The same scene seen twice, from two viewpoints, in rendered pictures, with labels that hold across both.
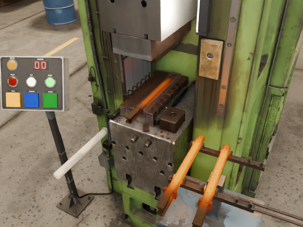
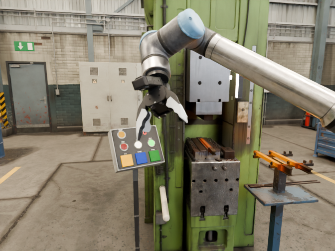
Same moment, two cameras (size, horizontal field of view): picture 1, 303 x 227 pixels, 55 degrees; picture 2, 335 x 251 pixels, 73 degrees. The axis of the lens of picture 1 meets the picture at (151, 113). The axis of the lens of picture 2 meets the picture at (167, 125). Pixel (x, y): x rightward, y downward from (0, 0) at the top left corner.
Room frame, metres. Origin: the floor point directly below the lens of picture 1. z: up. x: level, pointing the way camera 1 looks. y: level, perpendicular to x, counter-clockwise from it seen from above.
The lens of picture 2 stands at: (-0.02, 1.33, 1.50)
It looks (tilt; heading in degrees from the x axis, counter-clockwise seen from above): 10 degrees down; 324
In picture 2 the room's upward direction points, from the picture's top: straight up
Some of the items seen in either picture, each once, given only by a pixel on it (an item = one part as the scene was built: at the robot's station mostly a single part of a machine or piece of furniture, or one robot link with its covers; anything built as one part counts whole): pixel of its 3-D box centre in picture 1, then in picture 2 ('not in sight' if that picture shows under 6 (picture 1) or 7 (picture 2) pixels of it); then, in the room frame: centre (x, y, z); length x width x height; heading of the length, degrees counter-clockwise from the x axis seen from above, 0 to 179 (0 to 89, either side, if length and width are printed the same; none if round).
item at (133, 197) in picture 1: (165, 184); (205, 221); (1.34, -0.08, 0.23); 0.55 x 0.37 x 0.47; 149
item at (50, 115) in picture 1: (60, 149); (136, 212); (1.40, 0.60, 0.54); 0.04 x 0.04 x 1.08; 59
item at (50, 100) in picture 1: (50, 100); (154, 156); (1.26, 0.52, 1.01); 0.07 x 0.05 x 0.07; 84
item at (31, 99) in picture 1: (32, 100); (140, 158); (1.27, 0.62, 1.01); 0.07 x 0.05 x 0.07; 84
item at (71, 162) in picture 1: (82, 152); (164, 201); (1.28, 0.42, 0.62); 0.44 x 0.05 x 0.05; 149
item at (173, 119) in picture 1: (172, 119); (227, 152); (1.14, -0.10, 0.95); 0.12 x 0.08 x 0.06; 149
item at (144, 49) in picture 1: (154, 31); (202, 105); (1.36, -0.03, 1.32); 0.42 x 0.20 x 0.10; 149
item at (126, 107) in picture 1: (156, 94); (201, 147); (1.36, -0.03, 0.96); 0.42 x 0.20 x 0.09; 149
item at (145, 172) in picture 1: (165, 133); (206, 175); (1.34, -0.08, 0.69); 0.56 x 0.38 x 0.45; 149
